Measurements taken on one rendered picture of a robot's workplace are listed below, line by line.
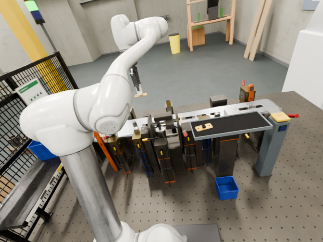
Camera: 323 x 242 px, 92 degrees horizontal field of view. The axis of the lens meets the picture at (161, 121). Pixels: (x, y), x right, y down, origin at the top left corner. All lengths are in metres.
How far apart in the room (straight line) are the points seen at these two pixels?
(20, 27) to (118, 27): 0.97
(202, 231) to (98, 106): 0.80
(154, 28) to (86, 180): 0.72
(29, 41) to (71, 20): 8.58
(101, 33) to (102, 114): 10.86
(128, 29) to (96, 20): 10.31
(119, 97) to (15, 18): 1.38
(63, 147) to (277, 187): 1.15
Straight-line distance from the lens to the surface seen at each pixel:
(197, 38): 8.37
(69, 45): 10.63
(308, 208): 1.24
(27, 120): 0.56
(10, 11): 1.74
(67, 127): 0.49
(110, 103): 0.42
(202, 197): 1.12
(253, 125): 0.88
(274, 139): 1.02
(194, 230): 0.99
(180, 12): 10.42
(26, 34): 1.72
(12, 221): 1.11
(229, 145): 0.92
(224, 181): 1.13
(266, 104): 1.37
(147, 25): 0.89
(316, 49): 2.86
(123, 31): 0.93
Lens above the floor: 1.69
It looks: 35 degrees down
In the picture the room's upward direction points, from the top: 13 degrees counter-clockwise
